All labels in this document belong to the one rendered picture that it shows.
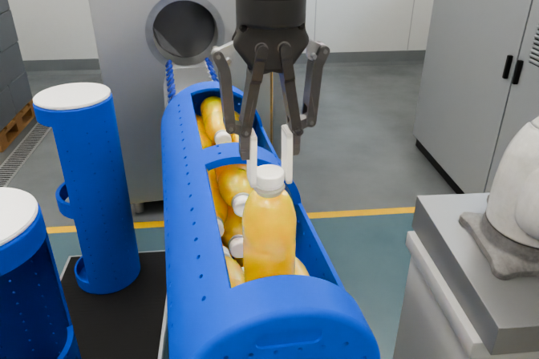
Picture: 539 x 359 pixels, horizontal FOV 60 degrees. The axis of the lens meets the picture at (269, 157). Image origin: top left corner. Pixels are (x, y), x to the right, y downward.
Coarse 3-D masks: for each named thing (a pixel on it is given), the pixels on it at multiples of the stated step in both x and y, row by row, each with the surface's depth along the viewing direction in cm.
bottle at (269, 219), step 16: (256, 192) 61; (272, 192) 59; (256, 208) 60; (272, 208) 59; (288, 208) 60; (256, 224) 60; (272, 224) 59; (288, 224) 60; (256, 240) 61; (272, 240) 60; (288, 240) 61; (256, 256) 62; (272, 256) 62; (288, 256) 63; (256, 272) 63; (272, 272) 63; (288, 272) 64
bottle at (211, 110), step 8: (216, 96) 129; (208, 104) 124; (216, 104) 123; (208, 112) 120; (216, 112) 118; (208, 120) 117; (216, 120) 115; (208, 128) 116; (216, 128) 114; (224, 128) 114; (208, 136) 117; (232, 136) 117
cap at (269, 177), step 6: (258, 168) 60; (264, 168) 60; (270, 168) 60; (276, 168) 60; (258, 174) 59; (264, 174) 59; (270, 174) 59; (276, 174) 59; (282, 174) 59; (258, 180) 59; (264, 180) 58; (270, 180) 58; (276, 180) 58; (282, 180) 59; (258, 186) 59; (264, 186) 58; (270, 186) 58; (276, 186) 59
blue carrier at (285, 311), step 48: (192, 96) 131; (240, 96) 128; (192, 144) 99; (192, 192) 84; (288, 192) 107; (192, 240) 73; (192, 288) 64; (240, 288) 60; (288, 288) 59; (336, 288) 63; (192, 336) 58; (240, 336) 55; (288, 336) 58; (336, 336) 59
